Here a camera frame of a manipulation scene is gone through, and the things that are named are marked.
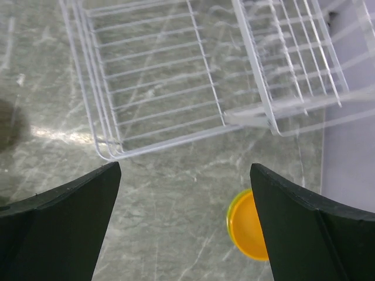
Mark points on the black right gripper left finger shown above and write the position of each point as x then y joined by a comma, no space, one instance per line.
58,234

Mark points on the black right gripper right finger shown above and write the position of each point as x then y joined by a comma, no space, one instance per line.
308,236

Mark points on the orange bowl right stack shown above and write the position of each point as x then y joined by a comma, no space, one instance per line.
247,231

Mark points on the green bowl under right stack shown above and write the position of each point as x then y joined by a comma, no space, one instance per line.
230,209

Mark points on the white wire dish rack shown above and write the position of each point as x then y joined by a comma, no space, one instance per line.
159,74

